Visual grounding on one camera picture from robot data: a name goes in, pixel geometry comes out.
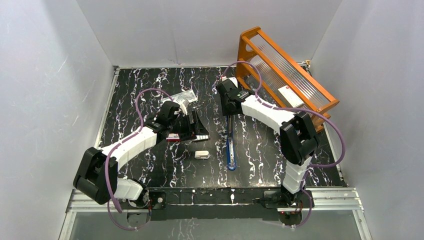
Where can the clear plastic package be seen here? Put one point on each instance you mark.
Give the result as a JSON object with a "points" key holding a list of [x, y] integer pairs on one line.
{"points": [[185, 97]]}

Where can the orange wooden shelf rack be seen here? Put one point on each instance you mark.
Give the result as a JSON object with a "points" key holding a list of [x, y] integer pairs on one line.
{"points": [[261, 58]]}

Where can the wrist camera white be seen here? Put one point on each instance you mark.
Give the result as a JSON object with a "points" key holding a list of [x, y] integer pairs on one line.
{"points": [[184, 106], [232, 79]]}

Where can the white box on shelf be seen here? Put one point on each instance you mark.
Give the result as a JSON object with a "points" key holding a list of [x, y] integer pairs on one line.
{"points": [[290, 97]]}

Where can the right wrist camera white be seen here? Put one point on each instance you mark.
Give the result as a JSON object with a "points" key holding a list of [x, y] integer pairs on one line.
{"points": [[232, 79]]}

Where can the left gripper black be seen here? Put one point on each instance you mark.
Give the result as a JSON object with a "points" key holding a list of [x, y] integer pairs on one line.
{"points": [[192, 129]]}

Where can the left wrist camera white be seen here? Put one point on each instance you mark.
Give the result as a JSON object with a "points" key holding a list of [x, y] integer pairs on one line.
{"points": [[184, 106]]}

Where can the silver staple strip tray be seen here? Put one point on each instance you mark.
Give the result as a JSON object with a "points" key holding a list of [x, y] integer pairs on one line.
{"points": [[201, 138]]}

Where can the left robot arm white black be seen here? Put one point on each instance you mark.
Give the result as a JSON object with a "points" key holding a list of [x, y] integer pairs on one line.
{"points": [[97, 174]]}

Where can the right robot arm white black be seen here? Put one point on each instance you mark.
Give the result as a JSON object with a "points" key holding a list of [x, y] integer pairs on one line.
{"points": [[297, 134]]}

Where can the red white staple box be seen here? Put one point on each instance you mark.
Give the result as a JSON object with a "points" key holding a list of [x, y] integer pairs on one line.
{"points": [[173, 137]]}

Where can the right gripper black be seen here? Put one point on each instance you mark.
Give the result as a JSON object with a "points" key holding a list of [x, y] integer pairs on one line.
{"points": [[225, 112]]}

